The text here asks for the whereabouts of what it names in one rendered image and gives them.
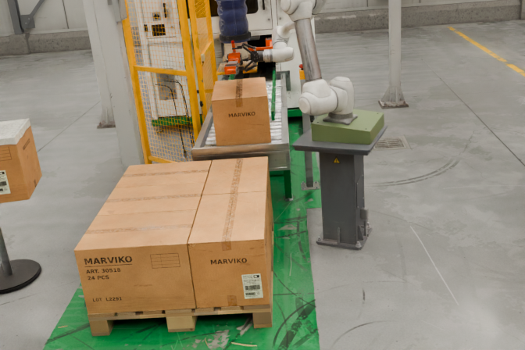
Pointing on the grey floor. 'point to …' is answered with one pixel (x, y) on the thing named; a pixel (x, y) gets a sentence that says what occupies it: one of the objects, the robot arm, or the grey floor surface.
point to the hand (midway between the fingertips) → (234, 58)
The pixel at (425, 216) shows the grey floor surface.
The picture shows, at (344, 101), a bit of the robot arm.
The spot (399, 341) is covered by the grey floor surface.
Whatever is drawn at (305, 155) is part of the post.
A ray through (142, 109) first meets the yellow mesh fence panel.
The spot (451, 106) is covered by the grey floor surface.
